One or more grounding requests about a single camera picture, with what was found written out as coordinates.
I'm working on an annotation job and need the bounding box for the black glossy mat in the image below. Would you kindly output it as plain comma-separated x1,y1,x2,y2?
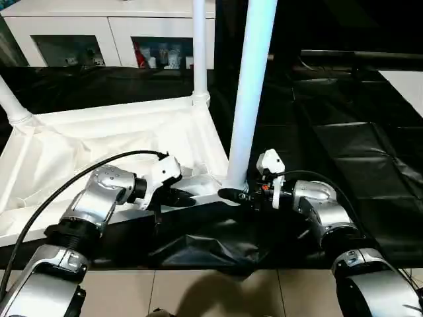
0,51,423,277

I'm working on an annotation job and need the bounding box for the flat white board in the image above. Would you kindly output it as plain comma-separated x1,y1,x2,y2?
378,69,423,119

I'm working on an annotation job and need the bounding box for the red bottle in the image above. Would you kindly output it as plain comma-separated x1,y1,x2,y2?
137,46,149,69

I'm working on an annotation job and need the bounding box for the white plastic table top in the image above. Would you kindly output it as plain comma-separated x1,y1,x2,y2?
0,94,247,247

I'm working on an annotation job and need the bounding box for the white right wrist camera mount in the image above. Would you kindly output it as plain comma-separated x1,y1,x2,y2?
256,148,286,209

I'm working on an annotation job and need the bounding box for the white glass-door cabinet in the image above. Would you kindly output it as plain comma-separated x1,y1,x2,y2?
0,0,217,71

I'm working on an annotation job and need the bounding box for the black left wrist camera cable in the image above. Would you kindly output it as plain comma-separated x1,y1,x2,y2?
0,151,170,298

